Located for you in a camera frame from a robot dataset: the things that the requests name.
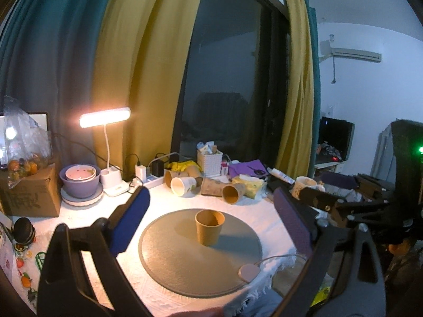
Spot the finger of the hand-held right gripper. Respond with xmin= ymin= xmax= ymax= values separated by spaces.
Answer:
xmin=320 ymin=171 xmax=395 ymax=201
xmin=299 ymin=187 xmax=398 ymax=228

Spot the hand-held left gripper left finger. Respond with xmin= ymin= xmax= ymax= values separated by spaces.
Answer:
xmin=36 ymin=186 xmax=157 ymax=317

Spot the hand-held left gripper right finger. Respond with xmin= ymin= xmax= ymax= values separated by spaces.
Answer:
xmin=273 ymin=187 xmax=387 ymax=317

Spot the plain brown paper cup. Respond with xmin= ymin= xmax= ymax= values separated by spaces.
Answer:
xmin=195 ymin=209 xmax=226 ymax=247

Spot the white lined paper cup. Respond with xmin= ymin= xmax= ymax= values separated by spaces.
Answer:
xmin=170 ymin=176 xmax=198 ymax=198

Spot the patterned brown paper cup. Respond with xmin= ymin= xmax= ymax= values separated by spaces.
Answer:
xmin=200 ymin=176 xmax=229 ymax=198

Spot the white mug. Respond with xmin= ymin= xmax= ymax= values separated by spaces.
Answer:
xmin=290 ymin=176 xmax=327 ymax=201

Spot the black monitor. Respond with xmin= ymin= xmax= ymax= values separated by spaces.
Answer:
xmin=319 ymin=117 xmax=355 ymax=162

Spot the white tube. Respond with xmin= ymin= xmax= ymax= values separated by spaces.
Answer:
xmin=267 ymin=167 xmax=297 ymax=184

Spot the white power strip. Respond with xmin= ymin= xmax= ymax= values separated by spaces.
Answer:
xmin=130 ymin=174 xmax=165 ymax=189

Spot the white plate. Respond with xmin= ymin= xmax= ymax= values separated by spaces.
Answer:
xmin=60 ymin=183 xmax=105 ymax=209

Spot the yellow snack packet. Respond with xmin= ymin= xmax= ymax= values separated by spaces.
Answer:
xmin=231 ymin=175 xmax=267 ymax=201

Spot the grey round mat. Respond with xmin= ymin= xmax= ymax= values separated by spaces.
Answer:
xmin=138 ymin=208 xmax=263 ymax=298

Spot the white textured tablecloth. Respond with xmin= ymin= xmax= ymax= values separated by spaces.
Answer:
xmin=31 ymin=178 xmax=298 ymax=317

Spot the purple bowl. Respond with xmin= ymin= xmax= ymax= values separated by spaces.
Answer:
xmin=59 ymin=164 xmax=102 ymax=199

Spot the pink bowl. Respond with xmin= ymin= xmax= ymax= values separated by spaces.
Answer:
xmin=65 ymin=166 xmax=97 ymax=182

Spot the purple notebook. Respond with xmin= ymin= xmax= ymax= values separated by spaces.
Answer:
xmin=228 ymin=159 xmax=267 ymax=179

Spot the yellow cloth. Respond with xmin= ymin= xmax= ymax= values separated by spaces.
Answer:
xmin=165 ymin=160 xmax=198 ymax=173

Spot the narrow yellow curtain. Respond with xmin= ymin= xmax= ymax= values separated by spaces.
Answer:
xmin=275 ymin=0 xmax=315 ymax=179

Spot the white woven basket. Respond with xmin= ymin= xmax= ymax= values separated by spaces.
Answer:
xmin=197 ymin=141 xmax=224 ymax=178

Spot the cardboard box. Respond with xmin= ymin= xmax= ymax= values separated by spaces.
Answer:
xmin=0 ymin=163 xmax=62 ymax=218

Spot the black round case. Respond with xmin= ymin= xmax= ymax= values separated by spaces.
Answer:
xmin=12 ymin=217 xmax=36 ymax=246

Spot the narrow teal curtain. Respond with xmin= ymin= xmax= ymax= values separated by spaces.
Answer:
xmin=303 ymin=0 xmax=322 ymax=177

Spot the white desk lamp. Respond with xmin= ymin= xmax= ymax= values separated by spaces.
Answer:
xmin=79 ymin=107 xmax=131 ymax=197

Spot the fruit printed cloth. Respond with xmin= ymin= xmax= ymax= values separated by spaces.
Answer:
xmin=0 ymin=211 xmax=47 ymax=314

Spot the white air conditioner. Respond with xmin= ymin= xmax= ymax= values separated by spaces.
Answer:
xmin=319 ymin=39 xmax=383 ymax=63

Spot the plastic bag of oranges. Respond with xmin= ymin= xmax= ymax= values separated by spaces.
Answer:
xmin=3 ymin=95 xmax=54 ymax=183

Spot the dark window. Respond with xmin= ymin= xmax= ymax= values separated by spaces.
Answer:
xmin=171 ymin=0 xmax=292 ymax=172

